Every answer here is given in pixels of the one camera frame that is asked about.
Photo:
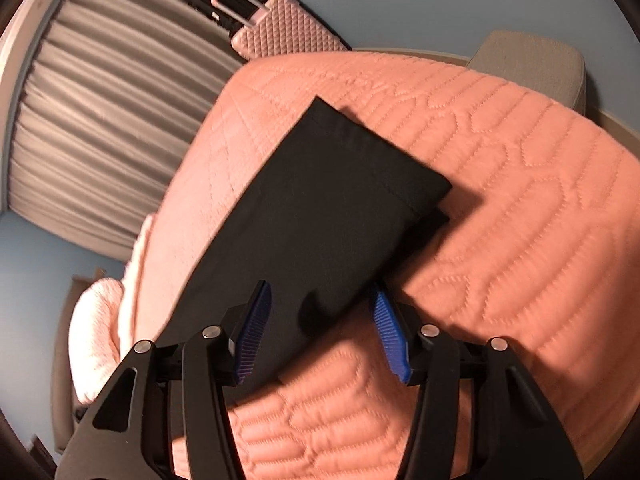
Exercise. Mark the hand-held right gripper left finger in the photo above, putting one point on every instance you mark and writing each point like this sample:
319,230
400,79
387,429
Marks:
252,330

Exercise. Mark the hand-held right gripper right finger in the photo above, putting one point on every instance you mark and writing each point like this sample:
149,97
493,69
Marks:
392,335

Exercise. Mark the black pants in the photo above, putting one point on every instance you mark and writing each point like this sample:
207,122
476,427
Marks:
310,200

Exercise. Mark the light pink blanket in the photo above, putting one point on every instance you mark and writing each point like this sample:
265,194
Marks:
137,260

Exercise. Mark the white dotted pillow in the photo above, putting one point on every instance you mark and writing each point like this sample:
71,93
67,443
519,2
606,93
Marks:
95,335

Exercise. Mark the pink quilted bedspread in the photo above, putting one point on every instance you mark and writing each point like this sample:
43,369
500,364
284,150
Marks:
500,210

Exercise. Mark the grey headboard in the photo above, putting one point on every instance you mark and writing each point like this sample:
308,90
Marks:
62,360

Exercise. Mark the grey pleated curtain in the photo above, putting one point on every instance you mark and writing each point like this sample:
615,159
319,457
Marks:
90,110

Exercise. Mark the pink suitcase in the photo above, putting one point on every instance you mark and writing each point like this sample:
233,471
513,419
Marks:
285,35

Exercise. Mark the grey upholstered bench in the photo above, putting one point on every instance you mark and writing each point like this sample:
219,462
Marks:
525,60

